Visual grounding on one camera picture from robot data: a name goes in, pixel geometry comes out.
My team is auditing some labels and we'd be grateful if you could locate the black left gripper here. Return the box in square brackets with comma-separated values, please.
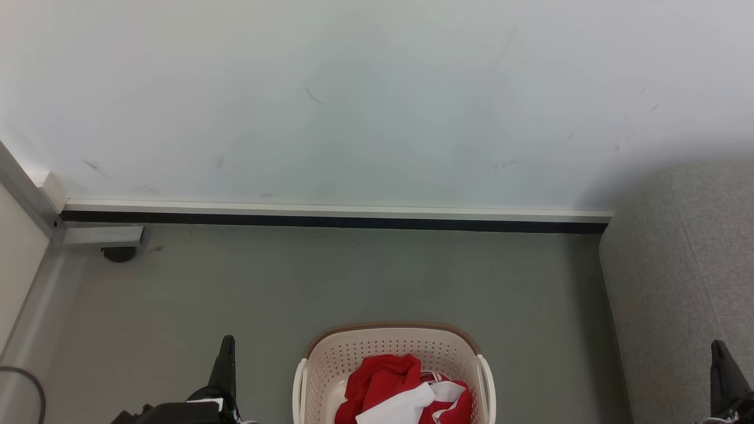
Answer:
[111, 334, 243, 424]

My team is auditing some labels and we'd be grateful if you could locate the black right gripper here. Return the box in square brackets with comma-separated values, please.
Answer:
[706, 340, 754, 424]

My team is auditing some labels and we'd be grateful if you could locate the grey fabric sofa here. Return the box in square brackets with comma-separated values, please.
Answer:
[599, 158, 754, 424]

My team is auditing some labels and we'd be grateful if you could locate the beige perforated plastic laundry basket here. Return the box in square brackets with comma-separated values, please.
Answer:
[292, 322, 497, 424]

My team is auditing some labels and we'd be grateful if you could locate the red and white garment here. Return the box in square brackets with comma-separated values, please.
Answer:
[335, 353, 474, 424]

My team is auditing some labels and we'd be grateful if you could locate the black and white baseboard strip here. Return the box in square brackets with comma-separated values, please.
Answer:
[59, 200, 614, 235]

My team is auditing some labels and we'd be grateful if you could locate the small grey metal bracket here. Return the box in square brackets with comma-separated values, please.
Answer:
[0, 141, 145, 247]

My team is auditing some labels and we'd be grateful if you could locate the grey floor cable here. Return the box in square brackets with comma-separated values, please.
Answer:
[0, 366, 47, 424]

